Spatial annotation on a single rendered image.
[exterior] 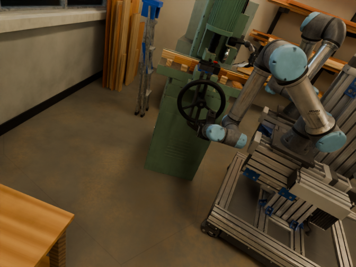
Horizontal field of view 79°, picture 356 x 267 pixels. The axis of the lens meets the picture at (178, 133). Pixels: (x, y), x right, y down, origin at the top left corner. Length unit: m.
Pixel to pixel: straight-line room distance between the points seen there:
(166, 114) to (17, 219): 1.02
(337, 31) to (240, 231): 1.26
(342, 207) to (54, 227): 1.23
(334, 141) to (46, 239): 1.16
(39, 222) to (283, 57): 1.03
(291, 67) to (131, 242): 1.26
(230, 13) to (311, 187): 1.04
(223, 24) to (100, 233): 1.46
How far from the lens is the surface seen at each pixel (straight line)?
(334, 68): 3.81
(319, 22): 1.55
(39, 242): 0.91
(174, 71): 1.43
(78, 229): 1.53
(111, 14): 2.79
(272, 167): 1.33
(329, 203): 1.30
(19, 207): 1.00
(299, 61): 0.89
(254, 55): 1.40
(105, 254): 1.46
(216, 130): 0.97
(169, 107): 1.53
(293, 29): 4.04
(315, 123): 1.07
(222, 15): 1.46
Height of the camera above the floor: 1.32
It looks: 33 degrees down
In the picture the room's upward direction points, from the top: 20 degrees clockwise
